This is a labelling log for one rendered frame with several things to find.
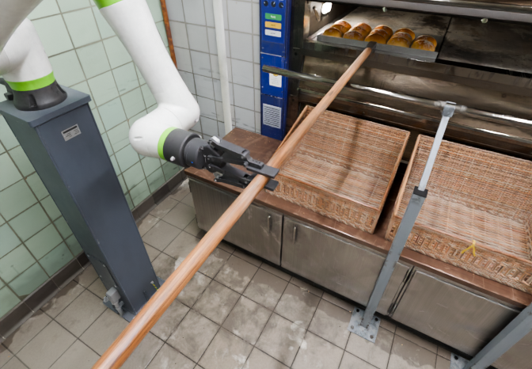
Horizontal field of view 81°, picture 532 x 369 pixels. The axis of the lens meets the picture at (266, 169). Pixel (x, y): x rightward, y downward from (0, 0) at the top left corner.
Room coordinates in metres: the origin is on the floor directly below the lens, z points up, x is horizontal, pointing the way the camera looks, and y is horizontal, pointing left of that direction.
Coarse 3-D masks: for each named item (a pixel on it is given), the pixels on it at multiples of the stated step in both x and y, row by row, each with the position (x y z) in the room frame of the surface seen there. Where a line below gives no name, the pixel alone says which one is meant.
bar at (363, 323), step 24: (288, 72) 1.23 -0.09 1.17; (384, 96) 1.04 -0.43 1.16; (408, 96) 1.01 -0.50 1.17; (504, 120) 0.86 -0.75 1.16; (528, 120) 0.84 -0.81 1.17; (408, 216) 0.75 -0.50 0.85; (384, 264) 0.75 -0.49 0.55; (384, 288) 0.74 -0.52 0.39; (360, 312) 0.82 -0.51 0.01; (528, 312) 0.53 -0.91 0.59; (360, 336) 0.70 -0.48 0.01; (504, 336) 0.53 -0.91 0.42; (456, 360) 0.59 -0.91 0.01; (480, 360) 0.52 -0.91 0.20
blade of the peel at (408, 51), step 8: (320, 32) 1.65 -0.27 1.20; (416, 32) 1.73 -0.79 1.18; (328, 40) 1.59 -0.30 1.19; (336, 40) 1.57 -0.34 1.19; (344, 40) 1.55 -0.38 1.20; (352, 40) 1.53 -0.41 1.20; (360, 40) 1.52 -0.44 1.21; (440, 40) 1.60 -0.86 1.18; (376, 48) 1.48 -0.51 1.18; (384, 48) 1.46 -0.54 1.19; (392, 48) 1.45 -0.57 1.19; (400, 48) 1.43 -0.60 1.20; (408, 48) 1.41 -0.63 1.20; (424, 56) 1.38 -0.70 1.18; (432, 56) 1.37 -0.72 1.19
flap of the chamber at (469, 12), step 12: (324, 0) 1.41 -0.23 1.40; (336, 0) 1.39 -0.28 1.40; (348, 0) 1.36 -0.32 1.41; (360, 0) 1.34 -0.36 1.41; (372, 0) 1.32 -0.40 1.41; (384, 0) 1.30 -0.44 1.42; (432, 12) 1.21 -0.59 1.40; (444, 12) 1.20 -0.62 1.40; (456, 12) 1.18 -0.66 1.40; (468, 12) 1.16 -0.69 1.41; (480, 12) 1.15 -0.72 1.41; (492, 12) 1.13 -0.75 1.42; (504, 12) 1.11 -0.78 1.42
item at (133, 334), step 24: (312, 120) 0.79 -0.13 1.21; (288, 144) 0.66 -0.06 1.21; (240, 216) 0.43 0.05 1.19; (216, 240) 0.36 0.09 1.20; (192, 264) 0.31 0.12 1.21; (168, 288) 0.26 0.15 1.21; (144, 312) 0.23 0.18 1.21; (120, 336) 0.19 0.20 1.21; (144, 336) 0.20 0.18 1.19; (120, 360) 0.17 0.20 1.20
